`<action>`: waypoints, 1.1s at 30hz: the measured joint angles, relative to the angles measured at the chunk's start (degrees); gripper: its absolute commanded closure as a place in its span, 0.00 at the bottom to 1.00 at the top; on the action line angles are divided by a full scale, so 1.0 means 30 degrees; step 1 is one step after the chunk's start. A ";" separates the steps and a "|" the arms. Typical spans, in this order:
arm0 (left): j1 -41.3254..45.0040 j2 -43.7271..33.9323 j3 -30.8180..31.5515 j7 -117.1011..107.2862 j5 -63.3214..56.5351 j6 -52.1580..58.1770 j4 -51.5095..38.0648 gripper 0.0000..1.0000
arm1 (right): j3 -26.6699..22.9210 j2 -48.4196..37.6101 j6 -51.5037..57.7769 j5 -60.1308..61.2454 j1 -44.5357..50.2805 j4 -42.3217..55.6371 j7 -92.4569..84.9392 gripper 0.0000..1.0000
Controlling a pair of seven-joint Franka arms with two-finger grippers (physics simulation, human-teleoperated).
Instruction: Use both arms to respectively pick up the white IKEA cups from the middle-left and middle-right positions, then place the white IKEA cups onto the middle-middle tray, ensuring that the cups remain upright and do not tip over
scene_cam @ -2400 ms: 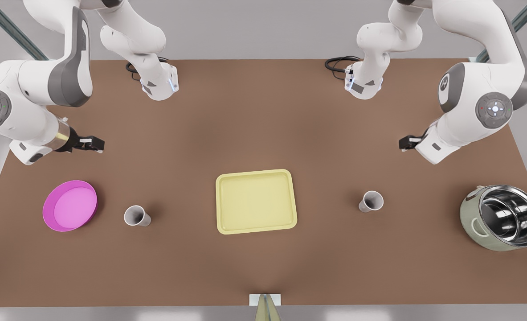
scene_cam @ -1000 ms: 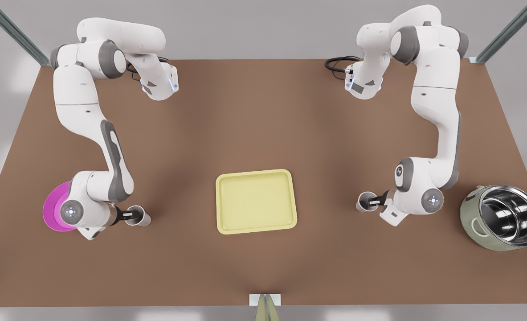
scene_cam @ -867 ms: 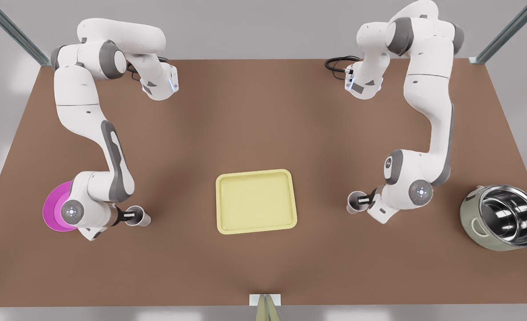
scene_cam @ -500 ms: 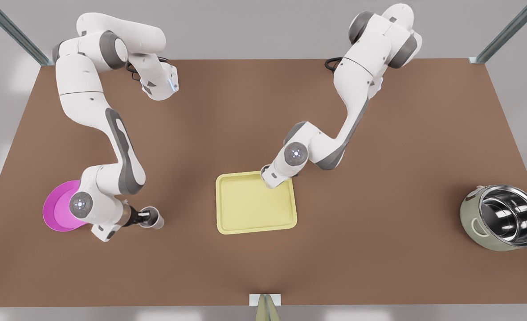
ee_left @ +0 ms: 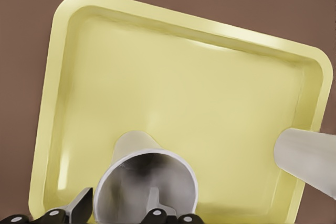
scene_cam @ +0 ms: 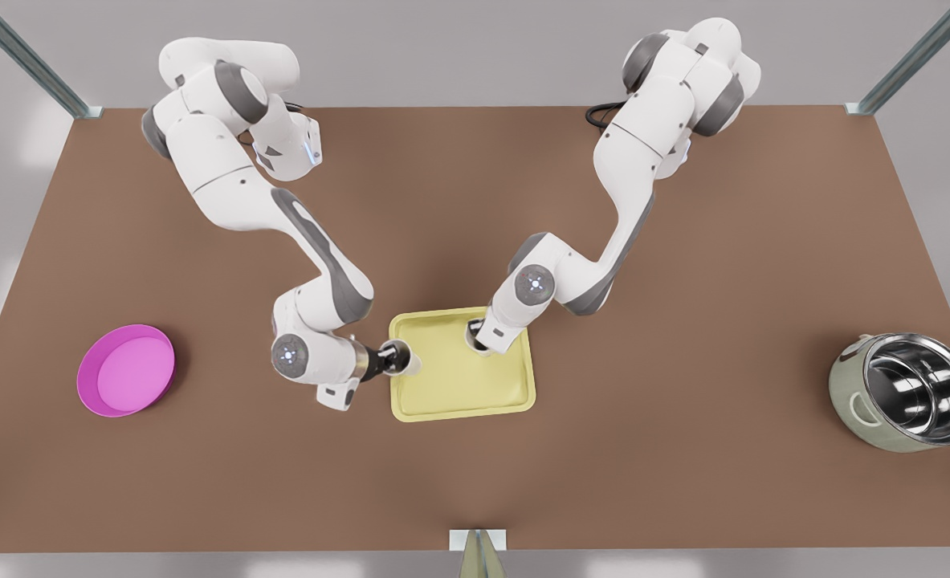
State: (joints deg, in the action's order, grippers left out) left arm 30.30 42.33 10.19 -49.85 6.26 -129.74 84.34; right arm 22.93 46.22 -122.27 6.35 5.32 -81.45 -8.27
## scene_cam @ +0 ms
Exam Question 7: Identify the yellow square tray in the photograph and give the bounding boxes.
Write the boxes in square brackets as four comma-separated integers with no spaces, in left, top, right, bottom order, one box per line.
[388,307,537,423]

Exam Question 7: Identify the pink round bowl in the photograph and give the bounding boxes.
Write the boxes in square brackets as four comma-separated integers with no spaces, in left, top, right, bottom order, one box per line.
[77,324,177,418]

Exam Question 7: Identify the green steel cooking pot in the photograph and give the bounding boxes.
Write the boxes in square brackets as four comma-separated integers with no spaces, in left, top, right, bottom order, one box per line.
[828,332,950,454]

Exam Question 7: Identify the silver frame post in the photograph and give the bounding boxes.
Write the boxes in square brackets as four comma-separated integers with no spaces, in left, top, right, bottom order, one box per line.
[0,0,104,120]
[843,0,950,116]
[449,529,508,578]

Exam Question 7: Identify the black cable loop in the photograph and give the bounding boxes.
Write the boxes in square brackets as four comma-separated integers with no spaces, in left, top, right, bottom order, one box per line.
[237,100,308,147]
[585,102,625,134]

